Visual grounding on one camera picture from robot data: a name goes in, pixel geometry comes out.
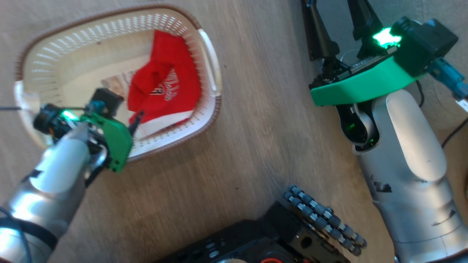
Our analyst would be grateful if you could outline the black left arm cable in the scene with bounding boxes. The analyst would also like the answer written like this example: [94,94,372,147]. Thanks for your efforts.
[0,207,58,263]

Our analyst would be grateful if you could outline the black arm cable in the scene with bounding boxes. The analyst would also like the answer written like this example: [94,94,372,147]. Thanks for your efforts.
[440,116,468,149]
[0,207,58,263]

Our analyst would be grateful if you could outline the red jersey with white lettering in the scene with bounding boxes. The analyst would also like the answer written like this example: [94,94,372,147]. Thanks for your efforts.
[127,30,203,140]

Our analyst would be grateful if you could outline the grey roller omni wheel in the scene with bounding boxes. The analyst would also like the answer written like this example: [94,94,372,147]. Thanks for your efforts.
[283,185,367,256]

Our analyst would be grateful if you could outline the beige plastic laundry basket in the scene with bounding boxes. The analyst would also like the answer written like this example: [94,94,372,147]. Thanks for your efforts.
[14,4,222,162]

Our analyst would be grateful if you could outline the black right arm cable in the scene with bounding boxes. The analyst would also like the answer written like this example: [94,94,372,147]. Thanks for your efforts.
[440,116,468,149]

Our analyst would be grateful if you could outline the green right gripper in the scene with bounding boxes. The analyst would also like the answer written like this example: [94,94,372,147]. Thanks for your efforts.
[301,0,429,107]

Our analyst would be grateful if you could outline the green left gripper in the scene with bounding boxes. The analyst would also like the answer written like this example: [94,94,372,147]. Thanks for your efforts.
[80,110,145,173]

